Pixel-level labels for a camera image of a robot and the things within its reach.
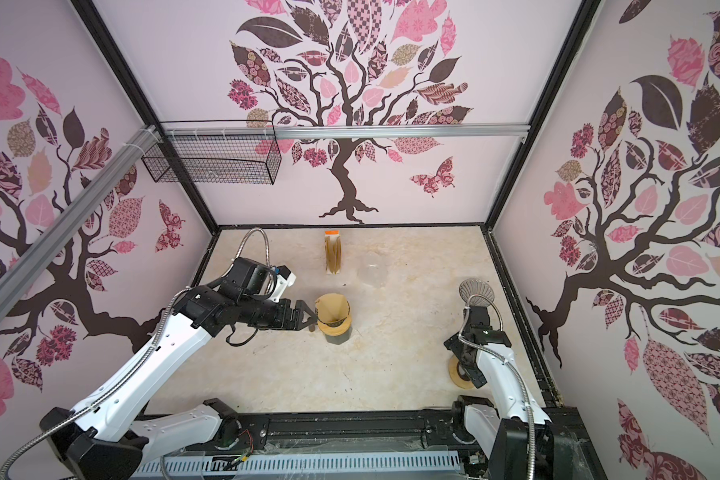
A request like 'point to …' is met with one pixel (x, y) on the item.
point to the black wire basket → (215, 152)
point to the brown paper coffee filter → (331, 307)
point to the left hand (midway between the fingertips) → (301, 325)
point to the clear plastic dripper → (372, 270)
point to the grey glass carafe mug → (337, 340)
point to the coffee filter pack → (333, 251)
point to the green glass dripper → (335, 323)
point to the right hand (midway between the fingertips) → (462, 354)
